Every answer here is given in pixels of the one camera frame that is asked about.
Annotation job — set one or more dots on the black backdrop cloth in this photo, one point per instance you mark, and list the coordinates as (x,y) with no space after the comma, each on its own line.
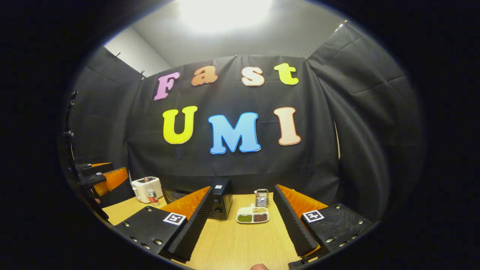
(150,123)

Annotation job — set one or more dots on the large ceiling light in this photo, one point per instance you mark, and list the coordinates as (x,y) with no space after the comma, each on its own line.
(225,13)

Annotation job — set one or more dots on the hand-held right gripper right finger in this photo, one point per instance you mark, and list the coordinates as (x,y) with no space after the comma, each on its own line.
(294,225)

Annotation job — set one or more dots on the clear bottle with red label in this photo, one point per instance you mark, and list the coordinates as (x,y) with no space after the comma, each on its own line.
(151,195)

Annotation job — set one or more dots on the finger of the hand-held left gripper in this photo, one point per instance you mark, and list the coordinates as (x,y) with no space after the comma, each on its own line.
(112,180)
(97,168)

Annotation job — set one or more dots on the white toaster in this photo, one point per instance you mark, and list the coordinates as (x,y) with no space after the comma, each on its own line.
(138,186)

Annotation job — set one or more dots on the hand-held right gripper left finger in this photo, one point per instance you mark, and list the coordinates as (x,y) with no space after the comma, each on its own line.
(195,225)

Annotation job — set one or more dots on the white divided dish of beans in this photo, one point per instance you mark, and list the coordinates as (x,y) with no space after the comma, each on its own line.
(252,218)

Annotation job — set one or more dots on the black electric oven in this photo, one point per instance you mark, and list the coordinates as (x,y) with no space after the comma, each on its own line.
(222,204)

